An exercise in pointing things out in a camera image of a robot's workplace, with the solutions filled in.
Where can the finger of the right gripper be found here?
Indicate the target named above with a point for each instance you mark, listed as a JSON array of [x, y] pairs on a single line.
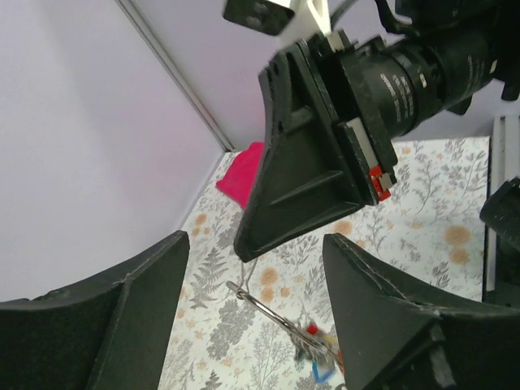
[[267, 222]]

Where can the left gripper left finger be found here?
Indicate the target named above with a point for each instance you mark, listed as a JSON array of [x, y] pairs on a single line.
[[109, 331]]

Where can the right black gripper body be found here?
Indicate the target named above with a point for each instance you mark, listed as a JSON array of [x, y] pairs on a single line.
[[331, 154]]

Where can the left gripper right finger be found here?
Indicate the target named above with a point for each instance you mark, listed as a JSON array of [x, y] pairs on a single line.
[[398, 332]]

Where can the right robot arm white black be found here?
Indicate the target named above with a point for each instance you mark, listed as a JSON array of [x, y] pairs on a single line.
[[445, 53]]

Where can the red folded cloth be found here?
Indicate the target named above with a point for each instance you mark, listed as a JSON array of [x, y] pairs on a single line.
[[238, 181]]

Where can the blue key tag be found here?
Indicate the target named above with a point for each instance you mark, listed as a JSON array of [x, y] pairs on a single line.
[[322, 372]]

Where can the red window key tag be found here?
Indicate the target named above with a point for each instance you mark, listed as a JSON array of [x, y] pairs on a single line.
[[313, 329]]

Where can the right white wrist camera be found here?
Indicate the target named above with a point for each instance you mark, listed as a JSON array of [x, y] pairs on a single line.
[[286, 19]]

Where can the aluminium corner post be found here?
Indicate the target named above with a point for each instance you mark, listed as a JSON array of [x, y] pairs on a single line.
[[138, 20]]

